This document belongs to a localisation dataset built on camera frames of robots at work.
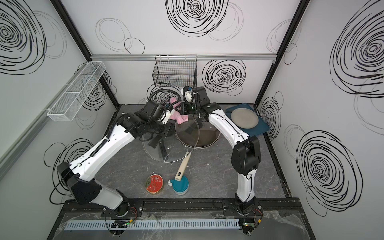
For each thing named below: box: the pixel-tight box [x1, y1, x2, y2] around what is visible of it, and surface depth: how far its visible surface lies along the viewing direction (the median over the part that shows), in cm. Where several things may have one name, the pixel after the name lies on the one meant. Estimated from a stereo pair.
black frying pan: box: [133, 101, 176, 160], surface depth 56 cm
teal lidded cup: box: [168, 175, 190, 196], surface depth 75 cm
